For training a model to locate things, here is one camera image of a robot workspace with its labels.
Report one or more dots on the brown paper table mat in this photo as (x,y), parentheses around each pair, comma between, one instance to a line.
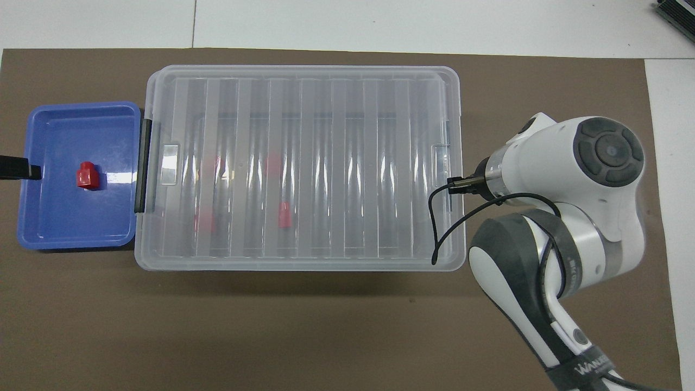
(347,326)

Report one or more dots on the clear ribbed plastic box lid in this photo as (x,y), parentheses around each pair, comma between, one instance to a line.
(336,163)

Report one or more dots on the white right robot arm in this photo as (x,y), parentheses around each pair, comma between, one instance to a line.
(586,206)

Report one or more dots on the blue plastic tray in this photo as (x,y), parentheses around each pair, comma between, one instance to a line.
(65,217)

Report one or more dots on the black finned metal device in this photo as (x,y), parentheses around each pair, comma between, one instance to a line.
(678,13)

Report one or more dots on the red plastic block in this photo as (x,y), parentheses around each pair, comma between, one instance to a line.
(273,163)
(206,221)
(213,164)
(88,176)
(284,215)

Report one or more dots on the clear plastic storage box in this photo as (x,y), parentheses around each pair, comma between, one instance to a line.
(142,239)

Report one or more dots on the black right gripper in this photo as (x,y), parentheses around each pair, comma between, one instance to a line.
(481,178)

